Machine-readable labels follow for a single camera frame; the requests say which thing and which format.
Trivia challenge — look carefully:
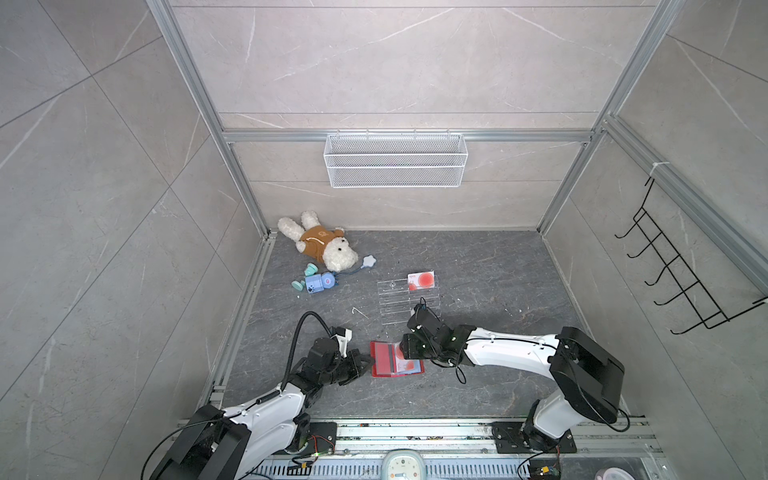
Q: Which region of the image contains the red leather card holder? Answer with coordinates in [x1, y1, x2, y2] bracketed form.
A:
[370, 341, 409, 378]

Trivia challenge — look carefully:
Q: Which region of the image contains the white teddy bear brown shirt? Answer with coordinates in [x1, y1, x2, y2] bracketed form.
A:
[277, 211, 359, 273]

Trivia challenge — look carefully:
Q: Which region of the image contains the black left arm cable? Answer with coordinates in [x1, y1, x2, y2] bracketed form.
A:
[278, 311, 334, 391]

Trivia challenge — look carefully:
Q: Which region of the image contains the teal toy piece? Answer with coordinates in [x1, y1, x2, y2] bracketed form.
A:
[291, 263, 319, 291]

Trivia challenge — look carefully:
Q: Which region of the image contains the vertical aluminium corner post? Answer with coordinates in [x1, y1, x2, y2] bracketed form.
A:
[537, 0, 685, 237]

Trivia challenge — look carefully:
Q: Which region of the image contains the horizontal aluminium wall rail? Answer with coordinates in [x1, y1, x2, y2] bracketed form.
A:
[223, 128, 594, 143]

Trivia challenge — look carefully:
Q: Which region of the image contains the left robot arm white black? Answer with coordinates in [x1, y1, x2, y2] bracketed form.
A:
[140, 329, 373, 479]

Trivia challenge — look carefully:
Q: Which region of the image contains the white card red circle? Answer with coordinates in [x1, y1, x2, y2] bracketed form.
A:
[407, 271, 435, 291]

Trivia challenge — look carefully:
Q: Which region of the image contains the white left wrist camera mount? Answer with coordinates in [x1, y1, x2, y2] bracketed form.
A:
[332, 327, 352, 358]

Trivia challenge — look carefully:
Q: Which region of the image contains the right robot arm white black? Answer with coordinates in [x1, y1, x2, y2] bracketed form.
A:
[399, 303, 626, 451]

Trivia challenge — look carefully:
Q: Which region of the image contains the black wire hook rack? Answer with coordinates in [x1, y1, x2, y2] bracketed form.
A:
[614, 177, 767, 336]

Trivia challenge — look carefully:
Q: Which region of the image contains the white wire mesh basket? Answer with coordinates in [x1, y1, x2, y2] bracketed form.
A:
[323, 135, 469, 188]

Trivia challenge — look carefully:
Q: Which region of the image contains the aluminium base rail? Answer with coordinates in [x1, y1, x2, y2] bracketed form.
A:
[230, 419, 676, 479]

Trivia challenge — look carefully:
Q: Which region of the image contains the left aluminium corner post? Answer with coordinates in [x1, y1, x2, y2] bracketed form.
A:
[147, 0, 270, 238]

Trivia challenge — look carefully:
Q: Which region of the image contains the right wall aluminium rail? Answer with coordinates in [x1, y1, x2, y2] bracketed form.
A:
[602, 116, 767, 293]

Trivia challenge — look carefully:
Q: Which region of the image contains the white round device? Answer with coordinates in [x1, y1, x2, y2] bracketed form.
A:
[380, 449, 428, 480]

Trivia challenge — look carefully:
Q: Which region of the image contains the blue toy camera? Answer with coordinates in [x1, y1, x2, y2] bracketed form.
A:
[305, 272, 336, 294]

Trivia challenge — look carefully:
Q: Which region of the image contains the clear acrylic tiered card stand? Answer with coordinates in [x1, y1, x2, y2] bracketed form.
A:
[377, 271, 441, 325]

